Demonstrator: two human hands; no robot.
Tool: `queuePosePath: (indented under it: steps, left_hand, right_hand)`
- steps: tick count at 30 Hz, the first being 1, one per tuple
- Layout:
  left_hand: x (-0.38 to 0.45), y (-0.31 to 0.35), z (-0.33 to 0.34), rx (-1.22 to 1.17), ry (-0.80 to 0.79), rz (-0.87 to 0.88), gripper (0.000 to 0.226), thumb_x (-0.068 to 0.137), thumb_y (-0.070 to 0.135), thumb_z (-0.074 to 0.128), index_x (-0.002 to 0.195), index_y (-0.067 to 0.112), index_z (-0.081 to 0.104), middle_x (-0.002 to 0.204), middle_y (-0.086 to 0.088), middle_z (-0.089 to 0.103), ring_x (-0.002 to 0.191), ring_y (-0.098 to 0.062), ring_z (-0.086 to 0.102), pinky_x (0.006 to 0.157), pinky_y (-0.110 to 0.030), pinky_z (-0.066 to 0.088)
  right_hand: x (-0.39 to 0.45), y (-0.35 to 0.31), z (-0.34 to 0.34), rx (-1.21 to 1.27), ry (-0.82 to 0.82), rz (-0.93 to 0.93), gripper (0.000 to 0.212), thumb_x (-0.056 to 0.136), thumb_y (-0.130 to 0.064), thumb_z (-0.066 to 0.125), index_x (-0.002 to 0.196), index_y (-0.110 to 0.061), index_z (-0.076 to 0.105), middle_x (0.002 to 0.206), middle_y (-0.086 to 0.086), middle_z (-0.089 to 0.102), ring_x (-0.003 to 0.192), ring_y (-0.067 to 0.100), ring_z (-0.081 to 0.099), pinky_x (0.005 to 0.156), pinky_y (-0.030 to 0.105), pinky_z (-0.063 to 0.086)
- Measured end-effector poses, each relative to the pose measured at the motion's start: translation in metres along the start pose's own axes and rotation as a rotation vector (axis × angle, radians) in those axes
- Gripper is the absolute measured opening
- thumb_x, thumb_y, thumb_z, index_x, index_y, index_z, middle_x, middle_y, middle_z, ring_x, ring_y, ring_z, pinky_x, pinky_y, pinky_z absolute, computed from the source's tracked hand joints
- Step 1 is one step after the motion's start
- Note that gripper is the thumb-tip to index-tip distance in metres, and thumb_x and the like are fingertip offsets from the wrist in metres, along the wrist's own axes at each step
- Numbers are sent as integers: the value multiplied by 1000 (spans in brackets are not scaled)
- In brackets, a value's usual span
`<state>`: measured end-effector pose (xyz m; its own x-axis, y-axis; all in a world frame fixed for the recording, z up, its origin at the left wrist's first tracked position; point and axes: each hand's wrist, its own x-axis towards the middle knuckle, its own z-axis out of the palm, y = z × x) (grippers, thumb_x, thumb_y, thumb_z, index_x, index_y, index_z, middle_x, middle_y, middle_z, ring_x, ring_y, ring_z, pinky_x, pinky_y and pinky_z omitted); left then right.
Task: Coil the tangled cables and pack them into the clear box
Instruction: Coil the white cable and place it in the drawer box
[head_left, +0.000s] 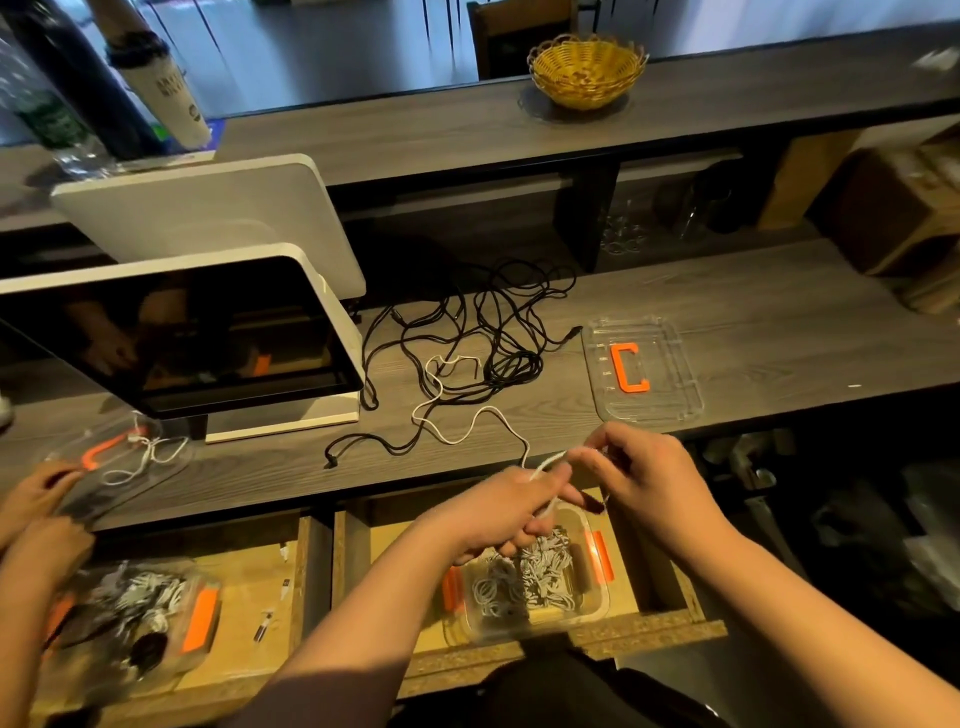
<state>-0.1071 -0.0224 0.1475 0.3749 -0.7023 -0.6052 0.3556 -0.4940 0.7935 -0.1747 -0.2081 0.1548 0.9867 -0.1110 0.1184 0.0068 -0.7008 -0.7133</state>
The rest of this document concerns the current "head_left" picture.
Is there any white paper coffee cup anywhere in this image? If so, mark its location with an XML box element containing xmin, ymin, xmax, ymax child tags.
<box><xmin>108</xmin><ymin>30</ymin><xmax>215</xmax><ymax>152</ymax></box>

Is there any wooden drawer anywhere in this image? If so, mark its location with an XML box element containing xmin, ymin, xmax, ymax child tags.
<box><xmin>30</xmin><ymin>510</ymin><xmax>335</xmax><ymax>728</ymax></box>
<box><xmin>333</xmin><ymin>480</ymin><xmax>729</xmax><ymax>699</ymax></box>

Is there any person's right hand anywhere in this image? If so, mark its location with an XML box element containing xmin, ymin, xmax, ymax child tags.
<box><xmin>567</xmin><ymin>420</ymin><xmax>737</xmax><ymax>564</ymax></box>

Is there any person's left hand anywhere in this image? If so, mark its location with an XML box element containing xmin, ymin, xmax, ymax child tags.
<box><xmin>417</xmin><ymin>460</ymin><xmax>587</xmax><ymax>560</ymax></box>

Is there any clear lid orange handle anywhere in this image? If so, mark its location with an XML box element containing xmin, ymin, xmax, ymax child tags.
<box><xmin>45</xmin><ymin>412</ymin><xmax>194</xmax><ymax>527</ymax></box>
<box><xmin>582</xmin><ymin>315</ymin><xmax>704</xmax><ymax>432</ymax></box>

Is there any brown cardboard box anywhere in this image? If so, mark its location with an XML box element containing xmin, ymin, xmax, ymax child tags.
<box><xmin>832</xmin><ymin>142</ymin><xmax>960</xmax><ymax>275</ymax></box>

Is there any yellow woven basket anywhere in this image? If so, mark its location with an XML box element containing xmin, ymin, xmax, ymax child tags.
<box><xmin>526</xmin><ymin>34</ymin><xmax>651</xmax><ymax>114</ymax></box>

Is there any black coiled cable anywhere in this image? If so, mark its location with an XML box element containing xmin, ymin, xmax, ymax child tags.
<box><xmin>127</xmin><ymin>633</ymin><xmax>168</xmax><ymax>674</ymax></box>

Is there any pile of cables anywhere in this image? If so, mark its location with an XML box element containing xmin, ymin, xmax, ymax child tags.
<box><xmin>97</xmin><ymin>432</ymin><xmax>189</xmax><ymax>485</ymax></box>

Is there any clear plastic water bottle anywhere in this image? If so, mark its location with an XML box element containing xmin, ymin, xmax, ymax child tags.
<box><xmin>0</xmin><ymin>37</ymin><xmax>114</xmax><ymax>182</ymax></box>

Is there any person's right forearm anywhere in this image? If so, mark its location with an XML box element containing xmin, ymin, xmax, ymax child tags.
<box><xmin>682</xmin><ymin>525</ymin><xmax>960</xmax><ymax>728</ymax></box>

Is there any white customer display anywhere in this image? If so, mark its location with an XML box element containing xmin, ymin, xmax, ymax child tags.
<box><xmin>52</xmin><ymin>154</ymin><xmax>368</xmax><ymax>302</ymax></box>

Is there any another person's forearm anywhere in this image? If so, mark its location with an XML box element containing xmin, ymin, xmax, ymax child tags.
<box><xmin>0</xmin><ymin>592</ymin><xmax>62</xmax><ymax>728</ymax></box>

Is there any grey wooden bar counter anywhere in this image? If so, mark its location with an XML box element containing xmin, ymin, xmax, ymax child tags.
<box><xmin>0</xmin><ymin>22</ymin><xmax>960</xmax><ymax>234</ymax></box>

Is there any pile of white containers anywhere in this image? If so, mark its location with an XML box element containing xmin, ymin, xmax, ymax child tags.
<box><xmin>705</xmin><ymin>427</ymin><xmax>797</xmax><ymax>489</ymax></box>

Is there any brown wooden chair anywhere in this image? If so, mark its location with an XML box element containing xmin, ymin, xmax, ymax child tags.
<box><xmin>468</xmin><ymin>0</ymin><xmax>579</xmax><ymax>80</ymax></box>

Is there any black thermos bottle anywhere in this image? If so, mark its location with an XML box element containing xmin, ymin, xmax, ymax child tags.
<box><xmin>0</xmin><ymin>0</ymin><xmax>167</xmax><ymax>164</ymax></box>

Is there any blue white notebook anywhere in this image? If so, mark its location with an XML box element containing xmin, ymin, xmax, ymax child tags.
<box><xmin>150</xmin><ymin>120</ymin><xmax>227</xmax><ymax>164</ymax></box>

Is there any white touchscreen monitor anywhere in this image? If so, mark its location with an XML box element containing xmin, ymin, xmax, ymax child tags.
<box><xmin>0</xmin><ymin>244</ymin><xmax>366</xmax><ymax>444</ymax></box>

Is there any person's left forearm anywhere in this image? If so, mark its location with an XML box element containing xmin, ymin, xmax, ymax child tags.
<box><xmin>232</xmin><ymin>525</ymin><xmax>482</xmax><ymax>728</ymax></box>

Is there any clear container drawer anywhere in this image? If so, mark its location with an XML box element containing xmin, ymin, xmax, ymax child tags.
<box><xmin>37</xmin><ymin>558</ymin><xmax>224</xmax><ymax>707</ymax></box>
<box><xmin>439</xmin><ymin>517</ymin><xmax>617</xmax><ymax>647</ymax></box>

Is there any bundle of black cables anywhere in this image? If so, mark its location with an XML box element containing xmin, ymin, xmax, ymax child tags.
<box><xmin>360</xmin><ymin>262</ymin><xmax>584</xmax><ymax>407</ymax></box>

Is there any flat cardboard sheet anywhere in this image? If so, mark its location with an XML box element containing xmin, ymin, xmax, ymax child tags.
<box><xmin>757</xmin><ymin>127</ymin><xmax>864</xmax><ymax>230</ymax></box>

